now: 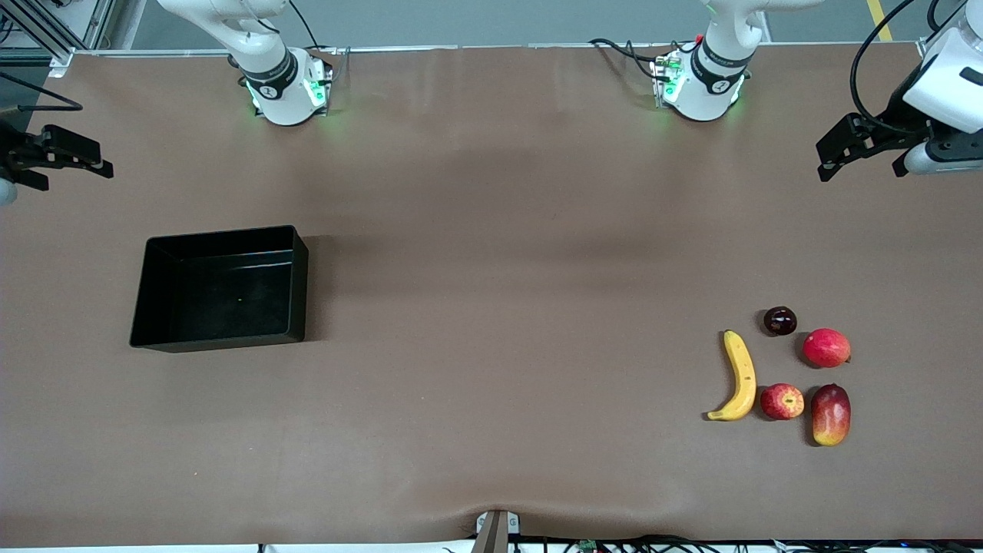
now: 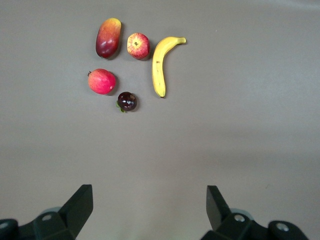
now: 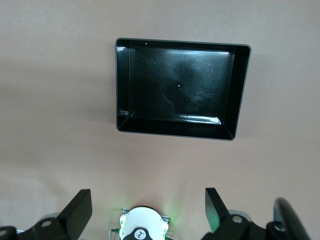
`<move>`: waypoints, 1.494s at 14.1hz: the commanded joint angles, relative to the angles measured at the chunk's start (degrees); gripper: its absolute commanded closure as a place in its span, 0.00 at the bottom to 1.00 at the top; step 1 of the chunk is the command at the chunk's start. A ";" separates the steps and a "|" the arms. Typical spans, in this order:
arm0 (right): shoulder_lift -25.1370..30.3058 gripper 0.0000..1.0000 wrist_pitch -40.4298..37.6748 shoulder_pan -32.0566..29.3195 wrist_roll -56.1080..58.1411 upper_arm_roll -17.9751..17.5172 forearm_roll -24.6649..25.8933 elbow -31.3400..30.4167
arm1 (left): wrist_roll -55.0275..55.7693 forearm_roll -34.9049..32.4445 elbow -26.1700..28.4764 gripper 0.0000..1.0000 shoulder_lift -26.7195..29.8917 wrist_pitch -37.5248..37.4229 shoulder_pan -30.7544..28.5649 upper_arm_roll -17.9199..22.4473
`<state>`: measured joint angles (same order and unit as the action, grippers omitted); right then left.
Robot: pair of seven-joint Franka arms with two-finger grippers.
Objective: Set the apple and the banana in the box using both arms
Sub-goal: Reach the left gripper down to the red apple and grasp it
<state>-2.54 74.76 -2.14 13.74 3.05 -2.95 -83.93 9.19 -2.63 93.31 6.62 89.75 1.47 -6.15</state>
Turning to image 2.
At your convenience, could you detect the red yellow apple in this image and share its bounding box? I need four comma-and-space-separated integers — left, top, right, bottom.
126, 32, 151, 60

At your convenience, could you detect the yellow banana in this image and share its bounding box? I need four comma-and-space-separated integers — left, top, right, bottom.
151, 36, 187, 99

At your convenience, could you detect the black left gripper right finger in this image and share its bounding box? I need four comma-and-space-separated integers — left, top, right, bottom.
199, 185, 270, 240

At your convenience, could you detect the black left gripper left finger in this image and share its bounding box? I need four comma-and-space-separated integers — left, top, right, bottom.
18, 184, 94, 240

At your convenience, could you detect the dark purple mangosteen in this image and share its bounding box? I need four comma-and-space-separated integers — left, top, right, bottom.
115, 91, 138, 113

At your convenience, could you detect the round pink red fruit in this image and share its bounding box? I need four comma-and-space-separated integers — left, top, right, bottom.
87, 68, 117, 96

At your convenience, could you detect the red yellow mango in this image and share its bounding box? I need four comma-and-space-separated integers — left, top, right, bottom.
95, 17, 122, 59

